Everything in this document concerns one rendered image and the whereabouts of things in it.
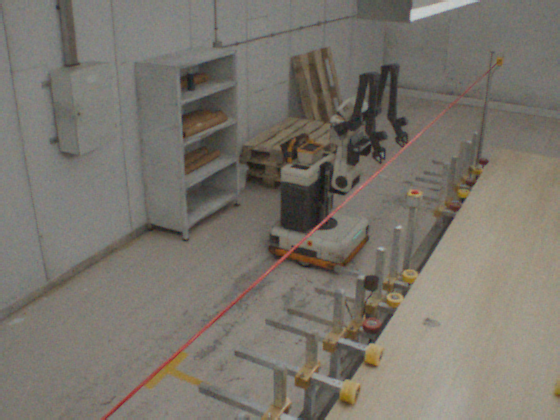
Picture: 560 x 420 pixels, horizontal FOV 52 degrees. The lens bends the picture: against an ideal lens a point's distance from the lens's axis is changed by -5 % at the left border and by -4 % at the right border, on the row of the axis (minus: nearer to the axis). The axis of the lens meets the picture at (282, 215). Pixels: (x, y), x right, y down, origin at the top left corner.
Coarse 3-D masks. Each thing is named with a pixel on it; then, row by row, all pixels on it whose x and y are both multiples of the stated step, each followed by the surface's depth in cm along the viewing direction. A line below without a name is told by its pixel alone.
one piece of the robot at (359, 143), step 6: (360, 132) 454; (354, 138) 445; (360, 138) 457; (366, 138) 459; (348, 144) 443; (354, 144) 445; (360, 144) 446; (366, 144) 446; (348, 150) 445; (354, 150) 442; (360, 150) 442; (366, 150) 466; (348, 156) 447; (354, 156) 444; (366, 156) 468; (348, 162) 449; (354, 162) 446
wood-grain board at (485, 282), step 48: (480, 192) 400; (528, 192) 401; (480, 240) 335; (528, 240) 335; (432, 288) 288; (480, 288) 288; (528, 288) 288; (384, 336) 253; (432, 336) 252; (480, 336) 252; (528, 336) 252; (384, 384) 225; (432, 384) 224; (480, 384) 224; (528, 384) 223
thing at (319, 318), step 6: (294, 306) 280; (288, 312) 280; (294, 312) 278; (300, 312) 277; (306, 312) 276; (312, 312) 276; (306, 318) 276; (312, 318) 274; (318, 318) 273; (324, 318) 272; (330, 318) 272; (324, 324) 272; (330, 324) 271; (348, 324) 267; (360, 330) 264; (366, 336) 263; (372, 336) 261
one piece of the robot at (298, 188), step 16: (288, 160) 470; (320, 160) 479; (288, 176) 462; (304, 176) 455; (320, 176) 473; (288, 192) 469; (304, 192) 461; (320, 192) 479; (288, 208) 474; (304, 208) 467; (320, 208) 476; (288, 224) 480; (304, 224) 472
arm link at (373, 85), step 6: (372, 78) 400; (372, 84) 401; (378, 84) 407; (372, 90) 406; (372, 96) 408; (372, 102) 410; (372, 108) 411; (372, 114) 413; (366, 120) 416; (372, 120) 414; (366, 126) 418; (372, 126) 416; (372, 132) 417
